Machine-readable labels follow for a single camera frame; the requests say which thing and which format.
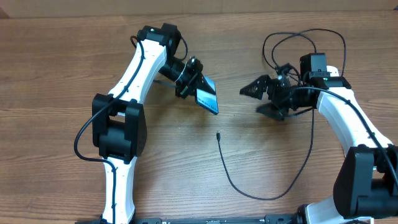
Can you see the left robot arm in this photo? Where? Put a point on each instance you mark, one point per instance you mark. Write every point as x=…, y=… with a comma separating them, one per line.
x=119, y=123

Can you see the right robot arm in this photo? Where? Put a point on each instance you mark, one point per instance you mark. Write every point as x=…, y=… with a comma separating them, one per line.
x=366, y=186

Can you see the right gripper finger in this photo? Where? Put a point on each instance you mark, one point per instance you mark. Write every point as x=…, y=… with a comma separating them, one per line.
x=271, y=111
x=257, y=88

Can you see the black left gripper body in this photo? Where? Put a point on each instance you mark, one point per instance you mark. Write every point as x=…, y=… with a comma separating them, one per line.
x=183, y=75

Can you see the white power strip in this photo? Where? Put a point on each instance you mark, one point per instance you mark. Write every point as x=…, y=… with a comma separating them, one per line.
x=332, y=70

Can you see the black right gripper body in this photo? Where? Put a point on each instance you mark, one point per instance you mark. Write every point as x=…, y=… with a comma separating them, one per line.
x=286, y=97

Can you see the teal Galaxy smartphone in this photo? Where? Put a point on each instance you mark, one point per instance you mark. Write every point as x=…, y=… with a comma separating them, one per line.
x=207, y=101

